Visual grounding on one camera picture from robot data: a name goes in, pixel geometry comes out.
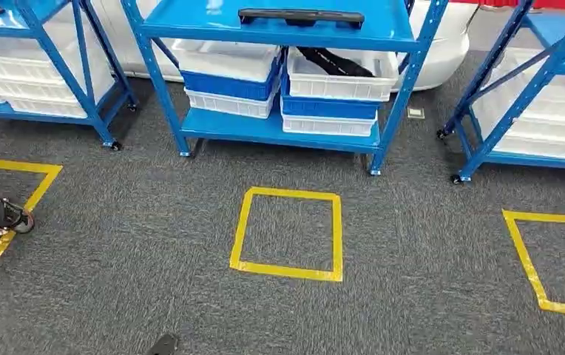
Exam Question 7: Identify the yellow floor tape square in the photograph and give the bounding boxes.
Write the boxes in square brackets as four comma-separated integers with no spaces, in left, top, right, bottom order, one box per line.
[0,159,64,265]
[229,186,344,283]
[501,209,565,319]

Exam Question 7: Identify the person's shoe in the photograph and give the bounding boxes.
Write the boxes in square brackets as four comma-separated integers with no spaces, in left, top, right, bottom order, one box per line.
[0,198,36,235]

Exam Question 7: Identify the blue steel shelf rack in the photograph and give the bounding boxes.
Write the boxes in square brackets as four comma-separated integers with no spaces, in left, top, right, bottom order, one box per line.
[119,0,450,176]
[0,0,139,152]
[436,0,565,185]

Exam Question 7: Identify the black long plastic part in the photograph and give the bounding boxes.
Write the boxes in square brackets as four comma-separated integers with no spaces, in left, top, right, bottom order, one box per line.
[296,46,376,78]

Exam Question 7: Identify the white car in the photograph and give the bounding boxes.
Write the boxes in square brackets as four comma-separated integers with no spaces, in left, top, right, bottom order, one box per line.
[91,0,473,93]

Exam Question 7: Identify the red barrier belt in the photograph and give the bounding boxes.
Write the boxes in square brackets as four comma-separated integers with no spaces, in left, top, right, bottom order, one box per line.
[451,0,565,12]

